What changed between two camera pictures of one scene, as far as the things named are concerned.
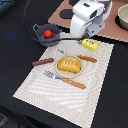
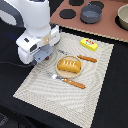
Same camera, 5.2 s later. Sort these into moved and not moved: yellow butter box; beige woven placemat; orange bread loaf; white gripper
Moved: white gripper
Not moved: beige woven placemat; orange bread loaf; yellow butter box
